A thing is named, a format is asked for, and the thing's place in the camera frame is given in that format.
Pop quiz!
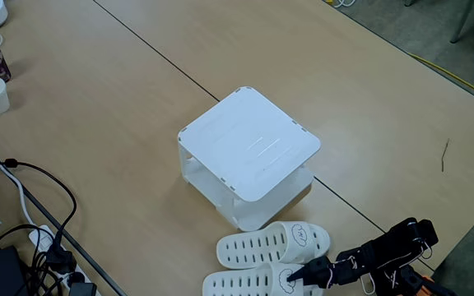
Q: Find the flat black power brick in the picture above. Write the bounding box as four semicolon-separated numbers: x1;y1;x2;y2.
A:
0;245;29;296

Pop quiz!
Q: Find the white power strip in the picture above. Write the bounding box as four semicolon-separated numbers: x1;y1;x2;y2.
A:
28;224;102;296

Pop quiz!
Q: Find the white slipper with dog print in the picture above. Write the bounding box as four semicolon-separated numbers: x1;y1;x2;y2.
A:
202;261;324;296
216;220;332;271

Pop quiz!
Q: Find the white plastic shoe rack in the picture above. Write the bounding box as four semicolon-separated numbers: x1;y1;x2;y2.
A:
177;86;322;233

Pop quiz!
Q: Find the black power plug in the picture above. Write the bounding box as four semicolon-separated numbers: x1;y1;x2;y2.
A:
45;242;78;275

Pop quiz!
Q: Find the yellow cable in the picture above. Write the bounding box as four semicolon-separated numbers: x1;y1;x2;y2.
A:
407;52;474;108

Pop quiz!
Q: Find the grey chair leg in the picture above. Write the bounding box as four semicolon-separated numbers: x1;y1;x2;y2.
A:
449;0;474;44

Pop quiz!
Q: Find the black plug adapter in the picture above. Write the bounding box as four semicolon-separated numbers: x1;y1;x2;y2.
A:
67;281;98;296

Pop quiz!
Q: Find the black power cable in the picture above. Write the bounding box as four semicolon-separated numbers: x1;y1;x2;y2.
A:
0;157;78;247

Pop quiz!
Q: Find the white power cable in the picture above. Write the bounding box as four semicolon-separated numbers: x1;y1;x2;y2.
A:
0;134;36;231

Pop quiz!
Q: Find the orange and black table clamp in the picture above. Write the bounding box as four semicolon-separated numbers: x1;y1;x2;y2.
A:
420;274;438;296

